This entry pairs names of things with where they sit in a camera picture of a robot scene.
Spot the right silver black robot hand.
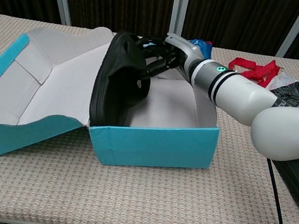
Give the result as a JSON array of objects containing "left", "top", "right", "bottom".
[{"left": 128, "top": 27, "right": 207, "bottom": 85}]

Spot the light blue shoe box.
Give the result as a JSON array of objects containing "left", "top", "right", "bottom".
[{"left": 0, "top": 10, "right": 234, "bottom": 190}]

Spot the blue snack bag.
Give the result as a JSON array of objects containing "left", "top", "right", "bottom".
[{"left": 185, "top": 36, "right": 215, "bottom": 61}]

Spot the white plastic package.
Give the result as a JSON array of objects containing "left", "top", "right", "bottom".
[{"left": 265, "top": 68, "right": 299, "bottom": 95}]

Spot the grey striped work glove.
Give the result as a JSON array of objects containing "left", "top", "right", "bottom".
[{"left": 267, "top": 79, "right": 299, "bottom": 109}]

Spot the beige woven table cloth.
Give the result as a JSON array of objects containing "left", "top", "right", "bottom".
[{"left": 0, "top": 12, "right": 299, "bottom": 224}]

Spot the red ribbon strap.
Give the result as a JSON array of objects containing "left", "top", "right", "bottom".
[{"left": 225, "top": 52, "right": 281, "bottom": 89}]

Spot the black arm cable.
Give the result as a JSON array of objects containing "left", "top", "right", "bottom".
[{"left": 256, "top": 157, "right": 299, "bottom": 224}]

